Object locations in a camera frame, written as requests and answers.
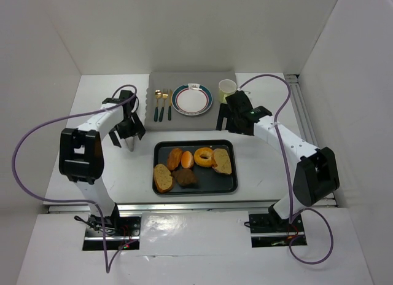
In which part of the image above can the bread slice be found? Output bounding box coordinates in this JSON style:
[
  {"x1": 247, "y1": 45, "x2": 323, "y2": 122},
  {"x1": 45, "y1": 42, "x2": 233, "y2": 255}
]
[
  {"x1": 153, "y1": 164, "x2": 175, "y2": 193},
  {"x1": 212, "y1": 148, "x2": 232, "y2": 175}
]

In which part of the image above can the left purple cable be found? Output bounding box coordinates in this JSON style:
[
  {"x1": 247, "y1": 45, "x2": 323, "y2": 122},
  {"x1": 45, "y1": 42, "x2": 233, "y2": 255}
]
[{"x1": 11, "y1": 84, "x2": 139, "y2": 273}]

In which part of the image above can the bread slice left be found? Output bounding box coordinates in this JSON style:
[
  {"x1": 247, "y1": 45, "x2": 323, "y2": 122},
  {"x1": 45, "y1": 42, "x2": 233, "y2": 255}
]
[{"x1": 153, "y1": 164, "x2": 175, "y2": 193}]

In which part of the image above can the black tray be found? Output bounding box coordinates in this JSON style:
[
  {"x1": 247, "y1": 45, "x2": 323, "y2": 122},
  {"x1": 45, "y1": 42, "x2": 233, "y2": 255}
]
[{"x1": 152, "y1": 139, "x2": 238, "y2": 197}]

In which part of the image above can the glazed donut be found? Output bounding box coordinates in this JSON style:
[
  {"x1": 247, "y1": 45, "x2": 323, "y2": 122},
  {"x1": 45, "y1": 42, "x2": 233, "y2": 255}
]
[{"x1": 194, "y1": 147, "x2": 213, "y2": 168}]

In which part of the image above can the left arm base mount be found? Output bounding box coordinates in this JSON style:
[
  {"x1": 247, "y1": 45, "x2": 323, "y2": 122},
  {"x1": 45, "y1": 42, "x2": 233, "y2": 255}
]
[{"x1": 74, "y1": 216, "x2": 141, "y2": 251}]

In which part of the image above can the gold fork green handle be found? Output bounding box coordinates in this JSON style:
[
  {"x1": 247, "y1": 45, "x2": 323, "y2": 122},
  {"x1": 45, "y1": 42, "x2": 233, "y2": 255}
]
[{"x1": 158, "y1": 89, "x2": 168, "y2": 122}]

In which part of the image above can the aluminium rail front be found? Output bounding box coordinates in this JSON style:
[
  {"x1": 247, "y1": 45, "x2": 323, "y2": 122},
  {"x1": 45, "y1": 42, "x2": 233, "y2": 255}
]
[{"x1": 47, "y1": 200, "x2": 275, "y2": 213}]

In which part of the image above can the grey placemat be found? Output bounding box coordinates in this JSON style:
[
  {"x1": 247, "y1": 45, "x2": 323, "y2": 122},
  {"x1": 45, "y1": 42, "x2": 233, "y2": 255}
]
[{"x1": 144, "y1": 71, "x2": 236, "y2": 131}]

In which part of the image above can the aluminium rail right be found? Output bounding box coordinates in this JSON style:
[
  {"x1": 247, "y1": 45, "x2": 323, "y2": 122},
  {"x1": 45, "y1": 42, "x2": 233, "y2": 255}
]
[{"x1": 284, "y1": 74, "x2": 338, "y2": 208}]

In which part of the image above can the gold spoon green handle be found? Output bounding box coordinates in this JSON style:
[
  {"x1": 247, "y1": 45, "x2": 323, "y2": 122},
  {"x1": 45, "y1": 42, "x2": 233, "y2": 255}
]
[{"x1": 154, "y1": 90, "x2": 162, "y2": 122}]

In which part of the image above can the dark brown bread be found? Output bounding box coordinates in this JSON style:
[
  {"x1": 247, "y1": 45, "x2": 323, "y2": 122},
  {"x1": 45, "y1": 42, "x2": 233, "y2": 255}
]
[{"x1": 172, "y1": 168, "x2": 198, "y2": 187}]

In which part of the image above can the gold knife green handle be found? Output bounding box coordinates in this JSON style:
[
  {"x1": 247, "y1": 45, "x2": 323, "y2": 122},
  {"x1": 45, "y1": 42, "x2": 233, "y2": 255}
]
[{"x1": 168, "y1": 90, "x2": 173, "y2": 121}]

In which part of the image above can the purple cable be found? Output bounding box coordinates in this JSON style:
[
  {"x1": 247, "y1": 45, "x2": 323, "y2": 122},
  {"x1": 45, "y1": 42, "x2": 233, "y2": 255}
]
[
  {"x1": 236, "y1": 75, "x2": 334, "y2": 264},
  {"x1": 11, "y1": 84, "x2": 139, "y2": 273}
]

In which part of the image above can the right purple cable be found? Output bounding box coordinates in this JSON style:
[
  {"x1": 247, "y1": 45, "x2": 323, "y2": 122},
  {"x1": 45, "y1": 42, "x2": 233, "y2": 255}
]
[{"x1": 236, "y1": 75, "x2": 334, "y2": 264}]

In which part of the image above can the pale green mug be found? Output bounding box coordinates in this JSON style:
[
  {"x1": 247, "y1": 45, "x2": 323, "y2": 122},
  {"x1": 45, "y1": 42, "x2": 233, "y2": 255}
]
[{"x1": 219, "y1": 79, "x2": 238, "y2": 104}]

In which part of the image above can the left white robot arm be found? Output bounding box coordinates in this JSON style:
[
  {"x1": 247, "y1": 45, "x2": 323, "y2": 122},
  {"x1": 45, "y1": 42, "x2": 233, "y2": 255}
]
[{"x1": 59, "y1": 85, "x2": 146, "y2": 230}]

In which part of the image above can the white plate green red rim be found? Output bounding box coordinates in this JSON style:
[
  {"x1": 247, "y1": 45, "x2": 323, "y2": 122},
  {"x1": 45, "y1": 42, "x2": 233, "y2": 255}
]
[{"x1": 171, "y1": 84, "x2": 213, "y2": 117}]

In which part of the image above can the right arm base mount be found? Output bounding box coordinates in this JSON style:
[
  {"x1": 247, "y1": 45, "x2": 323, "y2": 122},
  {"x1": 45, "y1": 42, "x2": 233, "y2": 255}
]
[{"x1": 244, "y1": 214, "x2": 307, "y2": 248}]

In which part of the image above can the orange round bun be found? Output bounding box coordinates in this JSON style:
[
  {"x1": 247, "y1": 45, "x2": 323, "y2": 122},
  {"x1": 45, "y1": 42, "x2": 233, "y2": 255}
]
[{"x1": 181, "y1": 151, "x2": 194, "y2": 169}]

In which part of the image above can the bread slice right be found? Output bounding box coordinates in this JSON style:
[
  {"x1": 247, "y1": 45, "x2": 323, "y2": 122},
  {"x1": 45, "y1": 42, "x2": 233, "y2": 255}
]
[{"x1": 212, "y1": 148, "x2": 232, "y2": 175}]

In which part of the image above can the brown oblong bread roll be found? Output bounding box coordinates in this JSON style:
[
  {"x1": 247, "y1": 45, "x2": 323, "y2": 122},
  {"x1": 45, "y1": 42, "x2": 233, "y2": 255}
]
[{"x1": 166, "y1": 148, "x2": 183, "y2": 171}]

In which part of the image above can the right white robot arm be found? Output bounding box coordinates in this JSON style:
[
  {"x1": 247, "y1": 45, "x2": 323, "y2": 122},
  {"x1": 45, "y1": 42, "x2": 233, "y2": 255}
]
[{"x1": 216, "y1": 91, "x2": 340, "y2": 222}]

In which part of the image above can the aluminium rail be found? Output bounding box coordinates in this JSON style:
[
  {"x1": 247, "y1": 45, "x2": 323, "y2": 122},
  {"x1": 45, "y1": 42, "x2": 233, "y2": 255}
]
[
  {"x1": 284, "y1": 74, "x2": 338, "y2": 208},
  {"x1": 47, "y1": 200, "x2": 275, "y2": 213}
]

